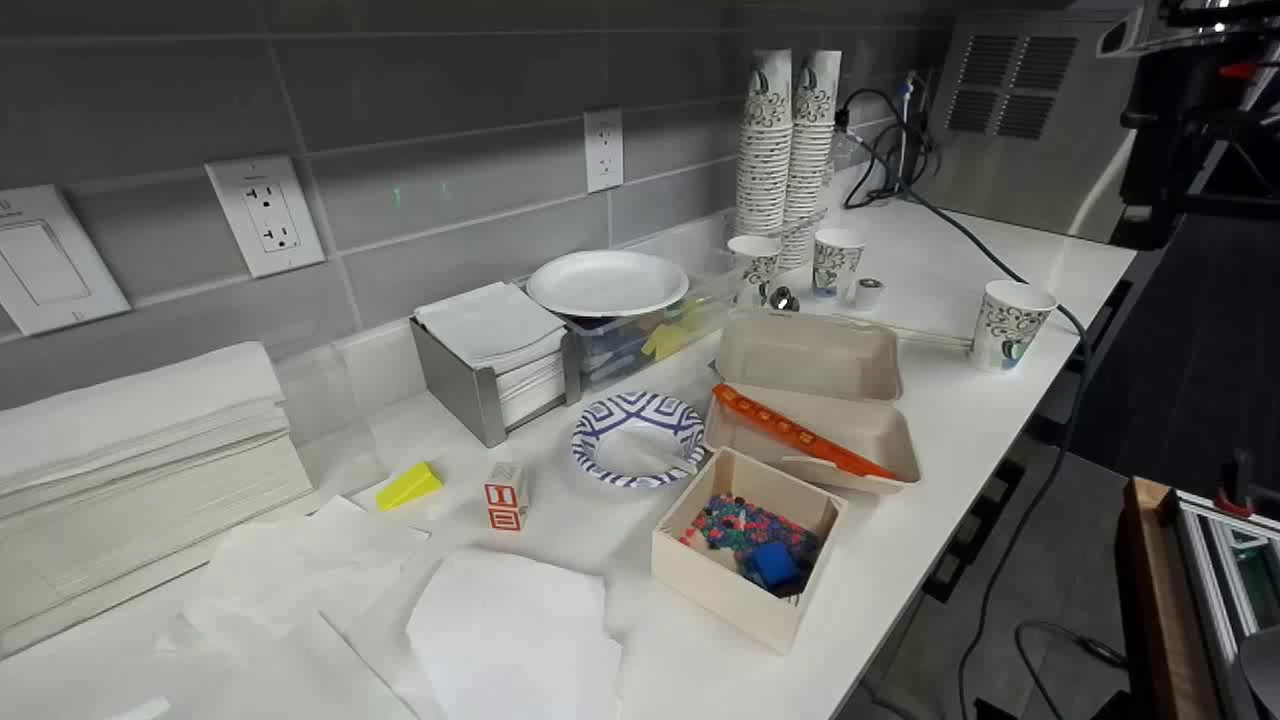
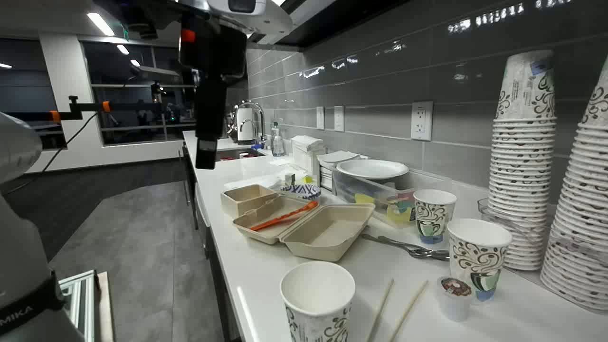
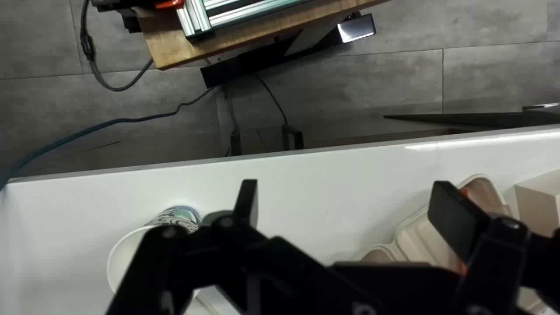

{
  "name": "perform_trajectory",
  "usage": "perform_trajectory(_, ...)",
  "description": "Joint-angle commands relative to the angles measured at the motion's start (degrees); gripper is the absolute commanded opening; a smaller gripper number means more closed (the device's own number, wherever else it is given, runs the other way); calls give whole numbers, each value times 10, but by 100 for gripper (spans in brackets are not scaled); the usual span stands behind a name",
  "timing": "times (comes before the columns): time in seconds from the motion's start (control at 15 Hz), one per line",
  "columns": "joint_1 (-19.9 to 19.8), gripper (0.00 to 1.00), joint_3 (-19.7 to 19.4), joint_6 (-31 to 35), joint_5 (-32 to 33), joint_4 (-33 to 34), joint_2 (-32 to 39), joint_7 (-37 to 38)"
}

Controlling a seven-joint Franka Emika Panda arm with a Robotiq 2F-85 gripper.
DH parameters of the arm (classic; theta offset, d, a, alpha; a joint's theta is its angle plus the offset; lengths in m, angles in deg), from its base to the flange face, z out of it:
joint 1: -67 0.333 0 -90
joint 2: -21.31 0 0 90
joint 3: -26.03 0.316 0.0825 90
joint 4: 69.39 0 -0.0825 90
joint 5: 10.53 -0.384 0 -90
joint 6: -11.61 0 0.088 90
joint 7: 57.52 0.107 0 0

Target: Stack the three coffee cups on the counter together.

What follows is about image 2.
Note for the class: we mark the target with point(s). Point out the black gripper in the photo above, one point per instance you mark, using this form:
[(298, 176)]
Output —
[(216, 53)]

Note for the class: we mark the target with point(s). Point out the patterned paper cup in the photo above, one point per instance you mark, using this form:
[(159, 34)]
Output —
[(317, 300), (433, 209), (477, 250)]

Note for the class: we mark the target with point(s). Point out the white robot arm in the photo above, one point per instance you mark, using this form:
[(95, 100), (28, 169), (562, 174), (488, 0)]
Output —
[(245, 15)]

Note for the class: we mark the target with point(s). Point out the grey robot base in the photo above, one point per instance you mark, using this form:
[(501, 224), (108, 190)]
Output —
[(30, 302)]

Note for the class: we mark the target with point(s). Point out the left tall paper cup stack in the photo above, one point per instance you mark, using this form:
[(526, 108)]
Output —
[(522, 136)]

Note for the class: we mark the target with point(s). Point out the tall paper cup stack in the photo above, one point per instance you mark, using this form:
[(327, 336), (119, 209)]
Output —
[(522, 136), (575, 258)]

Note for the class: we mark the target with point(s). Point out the right tall paper cup stack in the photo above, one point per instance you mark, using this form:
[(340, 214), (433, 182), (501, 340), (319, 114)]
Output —
[(575, 258)]

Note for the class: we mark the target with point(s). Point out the electric kettle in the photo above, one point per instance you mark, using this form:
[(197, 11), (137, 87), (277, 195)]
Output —
[(245, 125)]

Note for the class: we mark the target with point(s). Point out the clear water bottle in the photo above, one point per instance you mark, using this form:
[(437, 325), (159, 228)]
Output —
[(277, 140)]

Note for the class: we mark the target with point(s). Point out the small beige tray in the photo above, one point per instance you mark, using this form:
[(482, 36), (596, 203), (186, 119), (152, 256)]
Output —
[(239, 199)]

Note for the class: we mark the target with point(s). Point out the blue patterned small bowl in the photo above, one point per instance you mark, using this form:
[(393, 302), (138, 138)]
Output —
[(302, 190)]

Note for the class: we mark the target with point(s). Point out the orange plastic utensil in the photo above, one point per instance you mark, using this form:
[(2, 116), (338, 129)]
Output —
[(285, 216)]

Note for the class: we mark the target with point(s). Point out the white plate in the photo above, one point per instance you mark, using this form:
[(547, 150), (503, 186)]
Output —
[(372, 169)]

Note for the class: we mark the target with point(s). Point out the open beige takeout container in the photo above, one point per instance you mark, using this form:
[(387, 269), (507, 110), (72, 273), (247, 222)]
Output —
[(321, 233)]

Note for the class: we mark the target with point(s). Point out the clear plastic storage bin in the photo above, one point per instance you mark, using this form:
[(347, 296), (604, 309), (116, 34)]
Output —
[(389, 203)]

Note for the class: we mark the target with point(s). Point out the metal spoon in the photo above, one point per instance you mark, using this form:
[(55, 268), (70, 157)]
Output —
[(412, 249)]

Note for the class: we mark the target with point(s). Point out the left wooden chopstick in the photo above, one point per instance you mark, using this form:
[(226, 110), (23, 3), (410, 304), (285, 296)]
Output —
[(380, 309)]

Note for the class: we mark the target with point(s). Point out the small creamer cup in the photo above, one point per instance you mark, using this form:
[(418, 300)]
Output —
[(454, 296)]

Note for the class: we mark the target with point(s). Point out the white wall outlet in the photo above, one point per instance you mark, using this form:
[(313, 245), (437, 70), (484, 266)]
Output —
[(420, 119)]

